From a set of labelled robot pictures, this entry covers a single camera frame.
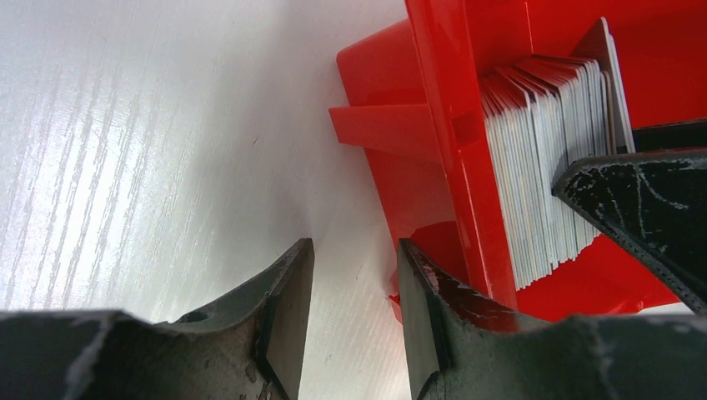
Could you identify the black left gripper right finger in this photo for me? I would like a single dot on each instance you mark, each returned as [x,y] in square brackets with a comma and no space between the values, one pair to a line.
[461,344]

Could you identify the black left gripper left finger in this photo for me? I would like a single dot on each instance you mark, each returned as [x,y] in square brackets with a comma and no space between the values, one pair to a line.
[247,344]

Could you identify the stack of credit cards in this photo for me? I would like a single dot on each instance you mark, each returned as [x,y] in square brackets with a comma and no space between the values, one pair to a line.
[541,114]

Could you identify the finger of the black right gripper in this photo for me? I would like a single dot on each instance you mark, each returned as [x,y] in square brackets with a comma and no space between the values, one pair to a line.
[651,203]

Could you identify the red plastic bin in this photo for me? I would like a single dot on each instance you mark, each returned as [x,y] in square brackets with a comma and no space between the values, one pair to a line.
[414,108]

